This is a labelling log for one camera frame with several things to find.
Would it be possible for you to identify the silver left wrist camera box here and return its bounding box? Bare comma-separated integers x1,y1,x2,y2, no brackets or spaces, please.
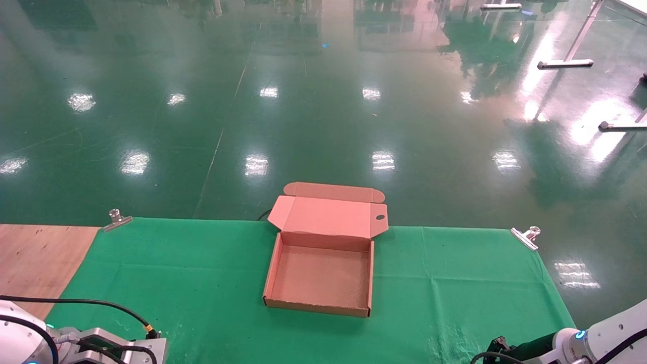
61,328,168,364

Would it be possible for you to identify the silver metal binder clip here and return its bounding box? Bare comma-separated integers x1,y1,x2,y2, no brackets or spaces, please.
510,226,541,251
104,208,133,232

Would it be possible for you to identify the white table top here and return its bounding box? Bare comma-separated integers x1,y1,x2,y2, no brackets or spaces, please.
614,0,647,16

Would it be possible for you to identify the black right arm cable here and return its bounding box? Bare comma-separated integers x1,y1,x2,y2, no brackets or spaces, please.
470,329,647,364

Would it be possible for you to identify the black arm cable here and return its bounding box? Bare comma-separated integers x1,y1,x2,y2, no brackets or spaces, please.
0,295,161,364
470,329,647,364

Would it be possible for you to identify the green table cloth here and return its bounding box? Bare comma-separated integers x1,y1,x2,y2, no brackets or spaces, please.
45,217,577,364

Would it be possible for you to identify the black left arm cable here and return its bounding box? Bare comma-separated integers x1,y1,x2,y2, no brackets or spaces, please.
0,295,161,364

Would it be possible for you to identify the open brown cardboard box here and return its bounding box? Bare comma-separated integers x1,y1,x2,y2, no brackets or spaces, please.
263,181,390,318

